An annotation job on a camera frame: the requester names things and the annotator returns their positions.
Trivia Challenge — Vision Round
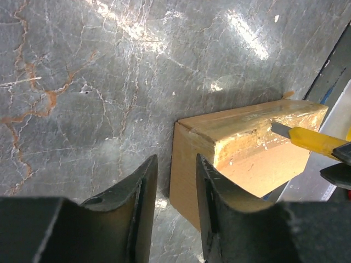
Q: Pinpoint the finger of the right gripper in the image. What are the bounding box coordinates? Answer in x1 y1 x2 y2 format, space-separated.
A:
320 163 351 190
332 142 351 166

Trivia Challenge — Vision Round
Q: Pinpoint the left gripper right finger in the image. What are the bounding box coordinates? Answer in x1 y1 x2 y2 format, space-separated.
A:
196 155 350 262

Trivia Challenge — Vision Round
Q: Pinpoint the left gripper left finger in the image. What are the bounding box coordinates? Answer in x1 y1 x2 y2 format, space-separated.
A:
1 155 158 262

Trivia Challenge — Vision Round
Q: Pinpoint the yellow utility knife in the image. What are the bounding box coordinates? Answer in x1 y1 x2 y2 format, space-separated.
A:
271 122 348 161

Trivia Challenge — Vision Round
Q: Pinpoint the brown cardboard express box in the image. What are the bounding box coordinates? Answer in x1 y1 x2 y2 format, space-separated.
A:
169 99 328 228

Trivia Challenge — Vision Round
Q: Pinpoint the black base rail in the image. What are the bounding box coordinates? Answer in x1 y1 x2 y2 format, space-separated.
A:
303 21 351 102

